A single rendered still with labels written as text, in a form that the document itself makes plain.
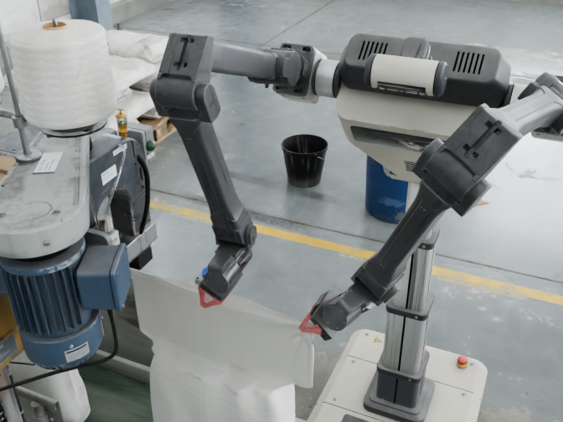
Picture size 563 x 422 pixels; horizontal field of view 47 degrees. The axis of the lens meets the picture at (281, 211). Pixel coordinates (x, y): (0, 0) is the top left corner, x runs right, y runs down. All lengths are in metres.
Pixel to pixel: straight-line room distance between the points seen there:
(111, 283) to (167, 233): 2.53
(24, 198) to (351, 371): 1.54
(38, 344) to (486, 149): 0.85
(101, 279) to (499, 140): 0.71
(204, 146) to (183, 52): 0.17
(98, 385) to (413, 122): 1.38
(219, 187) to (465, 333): 2.00
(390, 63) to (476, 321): 1.98
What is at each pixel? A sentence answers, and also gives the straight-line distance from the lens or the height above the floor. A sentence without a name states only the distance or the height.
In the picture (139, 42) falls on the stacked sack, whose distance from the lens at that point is 4.99.
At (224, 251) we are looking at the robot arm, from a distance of 1.39.
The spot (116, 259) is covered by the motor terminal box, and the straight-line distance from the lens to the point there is 1.21.
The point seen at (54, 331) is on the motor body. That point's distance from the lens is 1.28.
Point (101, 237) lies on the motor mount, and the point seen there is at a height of 1.31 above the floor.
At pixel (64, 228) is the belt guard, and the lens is 1.14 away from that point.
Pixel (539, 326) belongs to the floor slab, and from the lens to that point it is 3.22.
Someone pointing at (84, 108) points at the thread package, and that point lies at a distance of 1.17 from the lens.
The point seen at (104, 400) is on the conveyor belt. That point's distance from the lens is 2.26.
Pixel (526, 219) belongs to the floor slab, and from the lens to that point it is 4.00.
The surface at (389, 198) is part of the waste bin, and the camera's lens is 3.69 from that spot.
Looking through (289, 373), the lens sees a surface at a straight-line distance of 1.59.
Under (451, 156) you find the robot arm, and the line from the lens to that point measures 1.00.
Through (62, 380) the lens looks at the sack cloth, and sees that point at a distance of 2.10.
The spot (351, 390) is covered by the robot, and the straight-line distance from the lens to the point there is 2.38.
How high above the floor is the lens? 1.98
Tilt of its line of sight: 31 degrees down
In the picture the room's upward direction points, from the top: 1 degrees counter-clockwise
